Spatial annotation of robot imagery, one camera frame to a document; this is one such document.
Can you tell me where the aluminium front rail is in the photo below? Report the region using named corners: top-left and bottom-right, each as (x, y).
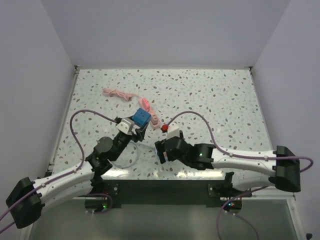
top-left (36, 162), bottom-right (297, 201)

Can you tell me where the pink power strip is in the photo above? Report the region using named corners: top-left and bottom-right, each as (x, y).
top-left (102, 87), bottom-right (161, 130)

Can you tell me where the blue cube socket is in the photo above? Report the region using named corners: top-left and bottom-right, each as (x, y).
top-left (131, 108), bottom-right (151, 128)

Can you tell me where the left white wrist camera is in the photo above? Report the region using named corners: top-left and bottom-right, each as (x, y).
top-left (116, 118), bottom-right (135, 135)

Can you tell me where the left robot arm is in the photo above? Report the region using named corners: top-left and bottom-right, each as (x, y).
top-left (5, 126), bottom-right (147, 229)

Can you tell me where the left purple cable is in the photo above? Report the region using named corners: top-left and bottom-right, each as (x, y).
top-left (0, 109), bottom-right (121, 228)

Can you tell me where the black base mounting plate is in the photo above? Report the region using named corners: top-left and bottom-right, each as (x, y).
top-left (85, 180), bottom-right (242, 212)

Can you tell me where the pink brown plug adapter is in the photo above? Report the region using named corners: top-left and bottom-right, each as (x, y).
top-left (151, 113), bottom-right (159, 125)

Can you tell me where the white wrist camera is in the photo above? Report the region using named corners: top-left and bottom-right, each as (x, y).
top-left (160, 123), bottom-right (180, 140)
top-left (116, 118), bottom-right (135, 135)

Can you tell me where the orange pink plug adapter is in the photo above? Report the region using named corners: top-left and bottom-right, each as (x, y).
top-left (163, 151), bottom-right (169, 162)

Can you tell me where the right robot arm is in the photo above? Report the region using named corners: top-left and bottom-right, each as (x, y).
top-left (154, 136), bottom-right (301, 197)

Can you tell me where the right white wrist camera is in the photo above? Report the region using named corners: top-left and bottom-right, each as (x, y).
top-left (160, 123), bottom-right (180, 140)

